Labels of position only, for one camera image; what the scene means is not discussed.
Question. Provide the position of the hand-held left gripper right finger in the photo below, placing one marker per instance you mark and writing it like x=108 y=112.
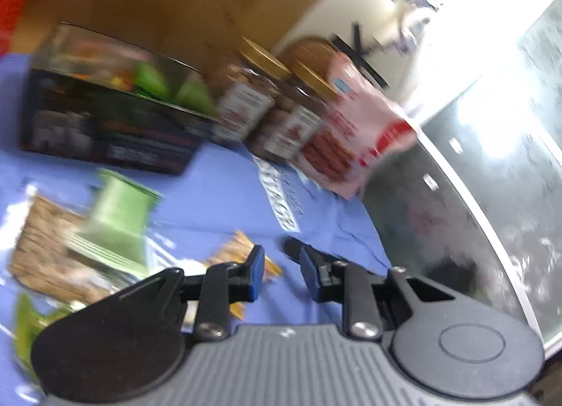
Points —
x=310 y=275

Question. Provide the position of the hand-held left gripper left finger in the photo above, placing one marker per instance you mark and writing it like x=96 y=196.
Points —
x=256 y=272

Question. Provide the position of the orange snack packet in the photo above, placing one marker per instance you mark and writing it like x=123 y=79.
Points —
x=232 y=249

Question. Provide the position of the green snack packet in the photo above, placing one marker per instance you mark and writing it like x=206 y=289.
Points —
x=28 y=327
x=116 y=221

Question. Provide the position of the black tin box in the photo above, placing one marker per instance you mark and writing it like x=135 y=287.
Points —
x=109 y=134

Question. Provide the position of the clear brown snack packet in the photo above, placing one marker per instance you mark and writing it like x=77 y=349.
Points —
x=41 y=248

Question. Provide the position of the blue printed cloth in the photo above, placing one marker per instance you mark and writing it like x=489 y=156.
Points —
x=210 y=195

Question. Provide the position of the pink snack bag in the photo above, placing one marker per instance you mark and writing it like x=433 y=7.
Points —
x=351 y=134

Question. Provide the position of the pecan jar with gold lid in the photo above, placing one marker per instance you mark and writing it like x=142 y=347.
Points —
x=285 y=127

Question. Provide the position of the cashew jar with gold lid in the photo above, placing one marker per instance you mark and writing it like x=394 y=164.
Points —
x=246 y=103

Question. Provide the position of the black tape cross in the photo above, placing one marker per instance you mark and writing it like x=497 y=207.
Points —
x=360 y=52

